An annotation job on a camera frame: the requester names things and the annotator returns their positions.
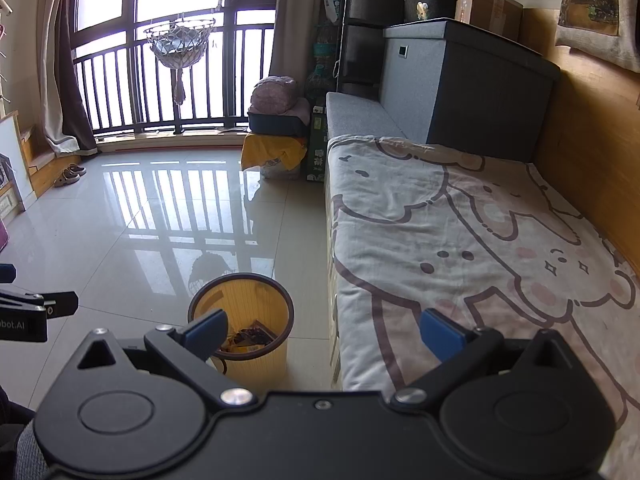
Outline brown and beige curtain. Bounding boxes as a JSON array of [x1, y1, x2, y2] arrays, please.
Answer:
[[37, 0, 99, 157]]

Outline person's dark clothing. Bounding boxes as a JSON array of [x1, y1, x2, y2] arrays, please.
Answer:
[[0, 385, 52, 480]]

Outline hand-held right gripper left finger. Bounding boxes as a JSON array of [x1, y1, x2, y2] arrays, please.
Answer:
[[75, 309, 259, 409]]

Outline printed wall cushion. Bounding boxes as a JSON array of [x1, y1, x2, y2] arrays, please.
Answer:
[[554, 0, 640, 74]]

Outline black shelf unit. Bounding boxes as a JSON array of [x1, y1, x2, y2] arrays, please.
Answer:
[[335, 0, 414, 99]]

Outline black balcony railing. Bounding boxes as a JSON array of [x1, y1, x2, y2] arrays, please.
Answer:
[[72, 10, 279, 144]]

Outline wooden step platform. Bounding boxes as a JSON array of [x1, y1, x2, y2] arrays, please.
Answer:
[[20, 124, 64, 199]]

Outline brown cardboard box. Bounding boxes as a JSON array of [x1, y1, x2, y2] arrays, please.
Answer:
[[454, 0, 524, 41]]

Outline green cardboard box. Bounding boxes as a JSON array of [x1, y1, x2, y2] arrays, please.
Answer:
[[305, 109, 329, 185]]

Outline bed with cartoon sheet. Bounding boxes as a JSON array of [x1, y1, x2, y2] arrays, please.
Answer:
[[324, 134, 640, 480]]

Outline dark snack wrapper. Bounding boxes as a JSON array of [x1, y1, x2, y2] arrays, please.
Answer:
[[234, 326, 277, 350]]

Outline grey fabric storage box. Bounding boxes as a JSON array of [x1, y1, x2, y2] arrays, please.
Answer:
[[382, 18, 562, 164]]

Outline pink fabric bundle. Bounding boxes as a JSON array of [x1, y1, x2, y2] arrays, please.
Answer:
[[248, 75, 311, 124]]

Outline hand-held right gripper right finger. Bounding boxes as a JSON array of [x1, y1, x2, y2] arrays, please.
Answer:
[[390, 309, 576, 408]]

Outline grey bench cushion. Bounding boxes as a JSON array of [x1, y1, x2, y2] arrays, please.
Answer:
[[325, 91, 409, 144]]

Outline yellow trash bin brown rim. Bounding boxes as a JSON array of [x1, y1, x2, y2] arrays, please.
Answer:
[[187, 272, 295, 389]]

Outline yellow cloth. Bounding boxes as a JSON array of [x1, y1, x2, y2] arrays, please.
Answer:
[[240, 132, 309, 174]]

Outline hanging rope basket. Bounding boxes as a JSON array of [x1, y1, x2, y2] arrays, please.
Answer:
[[143, 17, 217, 106]]

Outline black round box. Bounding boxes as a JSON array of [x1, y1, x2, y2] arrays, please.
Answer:
[[402, 0, 457, 25]]

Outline white printed bag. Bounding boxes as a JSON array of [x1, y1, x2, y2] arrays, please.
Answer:
[[259, 157, 304, 182]]

